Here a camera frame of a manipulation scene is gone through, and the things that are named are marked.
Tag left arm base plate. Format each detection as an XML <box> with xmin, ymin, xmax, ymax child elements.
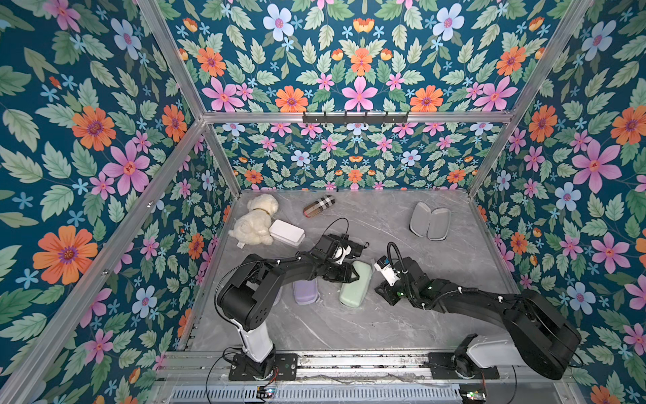
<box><xmin>228</xmin><ymin>353</ymin><xmax>299</xmax><ymax>381</ymax></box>

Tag plaid folded umbrella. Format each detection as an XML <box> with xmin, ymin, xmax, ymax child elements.
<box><xmin>303</xmin><ymin>195</ymin><xmax>336</xmax><ymax>218</ymax></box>

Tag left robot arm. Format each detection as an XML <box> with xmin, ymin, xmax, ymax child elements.
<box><xmin>215</xmin><ymin>234</ymin><xmax>368</xmax><ymax>365</ymax></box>

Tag mint green zippered case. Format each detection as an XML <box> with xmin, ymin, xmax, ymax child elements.
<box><xmin>339</xmin><ymin>261</ymin><xmax>373</xmax><ymax>308</ymax></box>

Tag black hook rail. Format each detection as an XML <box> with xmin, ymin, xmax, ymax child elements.
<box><xmin>301</xmin><ymin>112</ymin><xmax>409</xmax><ymax>126</ymax></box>

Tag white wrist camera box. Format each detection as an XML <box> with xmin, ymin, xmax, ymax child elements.
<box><xmin>373</xmin><ymin>257</ymin><xmax>400</xmax><ymax>286</ymax></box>

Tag black folded umbrella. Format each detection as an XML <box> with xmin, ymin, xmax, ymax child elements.
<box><xmin>327</xmin><ymin>234</ymin><xmax>369</xmax><ymax>261</ymax></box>

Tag white closed umbrella case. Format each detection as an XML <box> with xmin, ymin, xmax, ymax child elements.
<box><xmin>269</xmin><ymin>220</ymin><xmax>306</xmax><ymax>247</ymax></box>

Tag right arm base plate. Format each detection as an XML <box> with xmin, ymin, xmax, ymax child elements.
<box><xmin>426</xmin><ymin>352</ymin><xmax>500</xmax><ymax>380</ymax></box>

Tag white plush dog toy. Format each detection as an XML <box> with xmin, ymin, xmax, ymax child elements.
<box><xmin>229</xmin><ymin>194</ymin><xmax>279</xmax><ymax>248</ymax></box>

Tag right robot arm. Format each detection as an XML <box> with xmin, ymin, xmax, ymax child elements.
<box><xmin>373</xmin><ymin>256</ymin><xmax>581</xmax><ymax>380</ymax></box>

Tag aluminium front rail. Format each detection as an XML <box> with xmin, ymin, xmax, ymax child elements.
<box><xmin>157</xmin><ymin>349</ymin><xmax>551</xmax><ymax>383</ymax></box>

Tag open beige case far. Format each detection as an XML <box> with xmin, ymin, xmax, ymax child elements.
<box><xmin>409</xmin><ymin>202</ymin><xmax>452</xmax><ymax>242</ymax></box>

